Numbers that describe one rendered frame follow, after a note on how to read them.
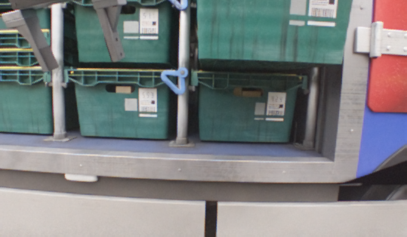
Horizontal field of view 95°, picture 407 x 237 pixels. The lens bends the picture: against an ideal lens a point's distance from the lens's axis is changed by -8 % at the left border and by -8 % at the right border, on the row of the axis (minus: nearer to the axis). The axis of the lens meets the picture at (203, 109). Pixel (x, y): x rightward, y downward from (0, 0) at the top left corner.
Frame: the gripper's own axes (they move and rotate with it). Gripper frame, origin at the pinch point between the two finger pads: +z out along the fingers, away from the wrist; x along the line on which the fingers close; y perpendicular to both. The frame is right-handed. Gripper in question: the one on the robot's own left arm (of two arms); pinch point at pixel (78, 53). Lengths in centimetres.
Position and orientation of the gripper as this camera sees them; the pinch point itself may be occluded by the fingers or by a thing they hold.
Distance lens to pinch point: 40.5
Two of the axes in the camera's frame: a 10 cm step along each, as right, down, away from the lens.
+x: -9.9, 0.9, 1.1
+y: 0.6, -4.9, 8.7
